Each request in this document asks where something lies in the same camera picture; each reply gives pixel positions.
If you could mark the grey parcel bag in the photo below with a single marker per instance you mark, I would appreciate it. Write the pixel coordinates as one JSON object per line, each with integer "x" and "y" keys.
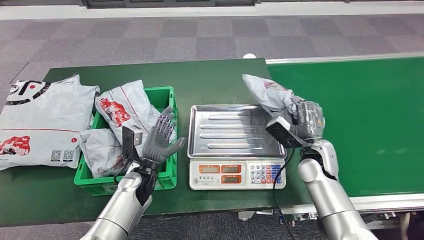
{"x": 101, "y": 152}

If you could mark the large flat white mailer bag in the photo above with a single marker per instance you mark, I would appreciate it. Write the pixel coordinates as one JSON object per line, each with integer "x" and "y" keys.
{"x": 39, "y": 119}

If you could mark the conveyor connector box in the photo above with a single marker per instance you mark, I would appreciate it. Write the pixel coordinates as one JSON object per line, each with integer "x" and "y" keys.
{"x": 298, "y": 218}

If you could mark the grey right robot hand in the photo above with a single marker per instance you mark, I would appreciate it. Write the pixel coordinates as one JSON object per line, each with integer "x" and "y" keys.
{"x": 306, "y": 124}

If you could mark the white electronic scale, steel tray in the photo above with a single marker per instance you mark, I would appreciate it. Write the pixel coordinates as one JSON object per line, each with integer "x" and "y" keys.
{"x": 232, "y": 132}

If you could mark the white round cap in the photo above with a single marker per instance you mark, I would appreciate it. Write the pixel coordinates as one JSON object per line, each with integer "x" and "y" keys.
{"x": 249, "y": 56}

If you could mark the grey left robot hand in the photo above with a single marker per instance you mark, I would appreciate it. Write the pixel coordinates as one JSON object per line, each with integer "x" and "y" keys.
{"x": 159, "y": 142}

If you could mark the green plastic crate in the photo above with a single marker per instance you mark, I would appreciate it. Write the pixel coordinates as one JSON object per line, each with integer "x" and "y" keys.
{"x": 165, "y": 179}

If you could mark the white table foot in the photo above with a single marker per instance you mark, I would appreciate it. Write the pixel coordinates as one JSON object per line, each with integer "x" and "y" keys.
{"x": 246, "y": 215}

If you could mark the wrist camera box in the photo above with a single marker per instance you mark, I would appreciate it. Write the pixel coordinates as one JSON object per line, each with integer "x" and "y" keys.
{"x": 130, "y": 140}
{"x": 281, "y": 132}

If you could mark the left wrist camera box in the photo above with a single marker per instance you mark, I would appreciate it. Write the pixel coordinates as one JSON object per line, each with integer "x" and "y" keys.
{"x": 130, "y": 140}

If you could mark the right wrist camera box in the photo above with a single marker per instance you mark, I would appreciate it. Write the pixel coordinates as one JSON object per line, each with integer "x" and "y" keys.
{"x": 281, "y": 132}

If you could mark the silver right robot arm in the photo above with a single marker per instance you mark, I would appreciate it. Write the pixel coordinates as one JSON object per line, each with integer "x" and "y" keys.
{"x": 331, "y": 195}

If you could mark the long grey parcel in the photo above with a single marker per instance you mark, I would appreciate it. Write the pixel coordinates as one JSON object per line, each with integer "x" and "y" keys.
{"x": 129, "y": 112}

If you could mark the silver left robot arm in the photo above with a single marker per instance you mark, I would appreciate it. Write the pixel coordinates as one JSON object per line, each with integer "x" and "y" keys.
{"x": 122, "y": 208}

